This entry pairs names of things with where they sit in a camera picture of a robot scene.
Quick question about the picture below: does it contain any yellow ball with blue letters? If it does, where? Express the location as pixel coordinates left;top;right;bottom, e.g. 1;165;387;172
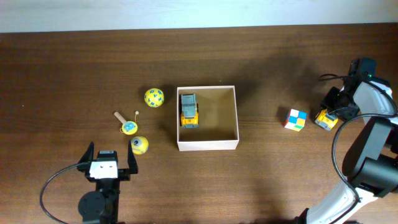
144;88;164;108

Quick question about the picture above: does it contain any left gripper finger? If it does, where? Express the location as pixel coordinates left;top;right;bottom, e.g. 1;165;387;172
78;142;95;164
127;141;138;174

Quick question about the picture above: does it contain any yellow wooden rattle drum toy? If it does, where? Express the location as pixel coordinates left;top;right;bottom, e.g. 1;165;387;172
114;111;138;135

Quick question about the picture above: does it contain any yellow grey toy truck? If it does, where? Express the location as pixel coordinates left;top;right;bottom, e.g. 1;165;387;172
315;109;338;131
180;93;199;129

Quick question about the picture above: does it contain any pink cardboard box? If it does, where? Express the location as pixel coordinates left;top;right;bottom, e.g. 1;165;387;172
177;85;239;151

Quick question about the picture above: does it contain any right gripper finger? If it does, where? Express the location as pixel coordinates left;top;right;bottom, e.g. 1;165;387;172
330;104;360;121
320;87;340;110

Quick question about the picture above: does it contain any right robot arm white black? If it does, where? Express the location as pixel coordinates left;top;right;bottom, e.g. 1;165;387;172
294;57;397;224

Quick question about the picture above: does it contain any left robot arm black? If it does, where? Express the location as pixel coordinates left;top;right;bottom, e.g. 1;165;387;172
78;142;138;223

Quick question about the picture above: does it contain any multicolour puzzle cube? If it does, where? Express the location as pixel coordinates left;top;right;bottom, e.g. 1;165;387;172
284;109;307;132

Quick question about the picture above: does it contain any yellow one-eyed ball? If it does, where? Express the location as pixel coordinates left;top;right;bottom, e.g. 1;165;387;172
131;136;149;155

